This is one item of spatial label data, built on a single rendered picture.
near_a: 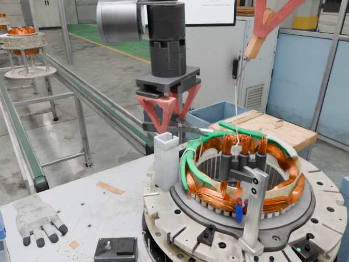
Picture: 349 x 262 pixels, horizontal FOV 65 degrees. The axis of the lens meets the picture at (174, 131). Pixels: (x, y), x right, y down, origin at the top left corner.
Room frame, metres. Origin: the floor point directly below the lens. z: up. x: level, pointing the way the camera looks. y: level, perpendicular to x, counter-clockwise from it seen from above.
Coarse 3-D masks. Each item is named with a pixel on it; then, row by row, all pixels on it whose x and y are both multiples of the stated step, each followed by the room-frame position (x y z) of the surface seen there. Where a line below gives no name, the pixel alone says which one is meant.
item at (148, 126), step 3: (144, 123) 0.44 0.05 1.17; (147, 123) 0.44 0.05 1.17; (150, 123) 0.44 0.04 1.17; (144, 126) 0.44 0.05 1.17; (147, 126) 0.44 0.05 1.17; (150, 126) 0.44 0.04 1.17; (153, 126) 0.43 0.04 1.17; (144, 129) 0.44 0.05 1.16; (147, 129) 0.44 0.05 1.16; (150, 129) 0.44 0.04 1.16; (153, 129) 0.43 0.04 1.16; (156, 129) 0.43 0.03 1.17; (156, 132) 0.43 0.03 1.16
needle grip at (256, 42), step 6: (264, 12) 0.36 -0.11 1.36; (270, 12) 0.36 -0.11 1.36; (276, 12) 0.36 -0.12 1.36; (264, 18) 0.36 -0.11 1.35; (270, 18) 0.36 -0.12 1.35; (264, 24) 0.36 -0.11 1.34; (252, 36) 0.37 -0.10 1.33; (252, 42) 0.36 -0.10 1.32; (258, 42) 0.36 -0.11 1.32; (252, 48) 0.36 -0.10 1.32; (258, 48) 0.36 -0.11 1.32; (246, 54) 0.37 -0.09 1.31; (252, 54) 0.36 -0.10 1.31
